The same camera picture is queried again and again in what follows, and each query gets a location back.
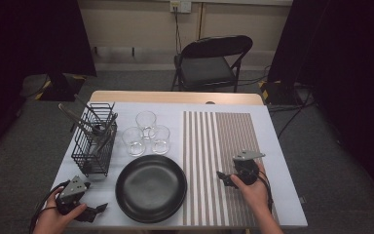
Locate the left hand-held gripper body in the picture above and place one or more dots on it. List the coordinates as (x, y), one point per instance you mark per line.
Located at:
(73, 188)

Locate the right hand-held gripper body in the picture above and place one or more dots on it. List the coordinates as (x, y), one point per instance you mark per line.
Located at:
(246, 169)

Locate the clear drinking glass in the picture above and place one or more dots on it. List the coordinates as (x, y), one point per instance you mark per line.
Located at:
(146, 120)
(133, 143)
(160, 139)

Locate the person's right hand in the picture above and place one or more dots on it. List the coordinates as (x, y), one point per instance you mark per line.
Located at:
(256, 195)

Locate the person's left hand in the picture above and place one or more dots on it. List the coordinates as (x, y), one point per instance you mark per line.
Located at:
(50, 221)

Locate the striped placemat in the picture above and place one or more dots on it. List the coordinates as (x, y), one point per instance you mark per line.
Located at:
(207, 146)

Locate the steel cutlery piece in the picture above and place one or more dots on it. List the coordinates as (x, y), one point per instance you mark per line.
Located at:
(74, 118)
(87, 109)
(108, 130)

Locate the black stand base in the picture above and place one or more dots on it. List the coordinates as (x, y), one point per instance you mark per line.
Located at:
(61, 87)
(279, 92)

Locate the black folding chair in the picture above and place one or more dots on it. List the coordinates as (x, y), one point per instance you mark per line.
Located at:
(204, 70)

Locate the black curtain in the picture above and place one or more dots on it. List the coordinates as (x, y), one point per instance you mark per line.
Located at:
(354, 65)
(29, 32)

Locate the beige wall conduit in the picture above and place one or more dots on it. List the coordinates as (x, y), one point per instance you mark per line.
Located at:
(202, 19)

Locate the white wall outlet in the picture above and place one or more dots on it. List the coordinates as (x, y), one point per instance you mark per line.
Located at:
(180, 5)

